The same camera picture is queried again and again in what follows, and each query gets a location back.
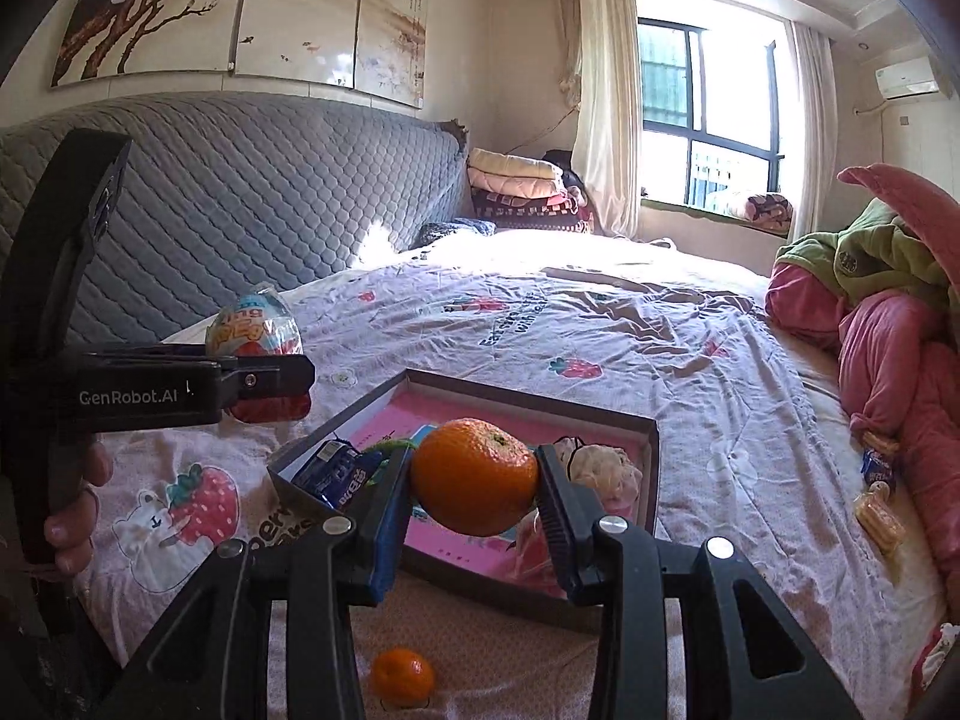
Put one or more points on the window with dark frame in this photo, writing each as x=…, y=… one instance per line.
x=710, y=109

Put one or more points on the cream curtain right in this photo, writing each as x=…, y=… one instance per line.
x=817, y=104

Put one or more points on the pink blue book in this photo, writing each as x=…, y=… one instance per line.
x=465, y=547

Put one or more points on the pink blanket pile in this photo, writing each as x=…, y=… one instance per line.
x=897, y=357

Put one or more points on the floral wall painting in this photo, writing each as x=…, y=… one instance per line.
x=374, y=47

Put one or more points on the cream curtain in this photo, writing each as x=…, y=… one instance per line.
x=817, y=104
x=601, y=82

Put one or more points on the person's left hand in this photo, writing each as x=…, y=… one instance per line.
x=70, y=531

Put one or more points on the floral cushion on sill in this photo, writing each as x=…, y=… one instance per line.
x=771, y=212

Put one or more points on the orange mandarin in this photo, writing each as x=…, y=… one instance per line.
x=402, y=678
x=474, y=478

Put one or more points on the small blue snack packet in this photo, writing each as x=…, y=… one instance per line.
x=877, y=469

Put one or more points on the beige mesh scrunchie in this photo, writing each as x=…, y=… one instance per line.
x=607, y=470

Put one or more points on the folded blankets stack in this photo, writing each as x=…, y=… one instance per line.
x=515, y=192

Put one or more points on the floral scrunchie at edge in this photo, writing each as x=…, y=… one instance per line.
x=931, y=659

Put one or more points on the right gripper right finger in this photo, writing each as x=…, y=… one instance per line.
x=568, y=512

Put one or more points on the cream curtain left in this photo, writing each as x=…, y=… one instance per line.
x=601, y=82

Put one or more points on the yellow biscuit packet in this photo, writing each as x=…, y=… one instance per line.
x=873, y=512

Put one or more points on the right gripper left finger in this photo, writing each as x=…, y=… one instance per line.
x=382, y=516

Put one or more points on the green blanket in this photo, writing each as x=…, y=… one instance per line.
x=878, y=251

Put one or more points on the dark cardboard box tray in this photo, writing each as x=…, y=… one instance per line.
x=600, y=449

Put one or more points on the white air conditioner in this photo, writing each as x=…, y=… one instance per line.
x=914, y=77

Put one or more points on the grey quilted headboard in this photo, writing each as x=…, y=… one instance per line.
x=224, y=191

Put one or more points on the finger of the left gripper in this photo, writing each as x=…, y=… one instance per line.
x=280, y=383

